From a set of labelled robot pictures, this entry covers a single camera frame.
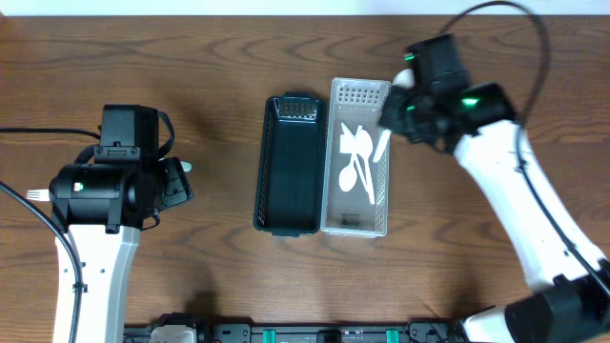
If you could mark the clear perforated plastic basket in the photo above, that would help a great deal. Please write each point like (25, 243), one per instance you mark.
(355, 102)

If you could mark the white spoon vertical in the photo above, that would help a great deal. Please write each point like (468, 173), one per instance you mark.
(382, 143)

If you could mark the mint green plastic fork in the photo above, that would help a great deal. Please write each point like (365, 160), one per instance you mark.
(186, 166)

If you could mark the black perforated plastic basket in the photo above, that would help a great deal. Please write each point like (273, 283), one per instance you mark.
(291, 165)

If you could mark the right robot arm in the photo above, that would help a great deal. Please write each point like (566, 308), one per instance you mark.
(567, 274)

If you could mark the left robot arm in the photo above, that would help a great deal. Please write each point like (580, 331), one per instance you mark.
(100, 204)

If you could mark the white spoon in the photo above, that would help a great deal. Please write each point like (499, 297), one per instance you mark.
(359, 146)

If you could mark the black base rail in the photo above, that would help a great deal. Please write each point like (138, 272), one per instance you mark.
(184, 327)

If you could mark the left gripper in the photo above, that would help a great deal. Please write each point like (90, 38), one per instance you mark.
(176, 183)

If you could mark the white label sticker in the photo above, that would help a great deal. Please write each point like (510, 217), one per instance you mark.
(349, 144)

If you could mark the white spoon horizontal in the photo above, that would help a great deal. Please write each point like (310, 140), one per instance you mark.
(364, 149)

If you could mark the white fork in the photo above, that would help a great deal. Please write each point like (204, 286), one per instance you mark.
(40, 195)

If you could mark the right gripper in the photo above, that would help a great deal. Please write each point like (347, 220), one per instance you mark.
(392, 117)

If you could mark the white spoon angled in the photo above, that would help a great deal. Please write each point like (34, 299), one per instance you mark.
(353, 171)

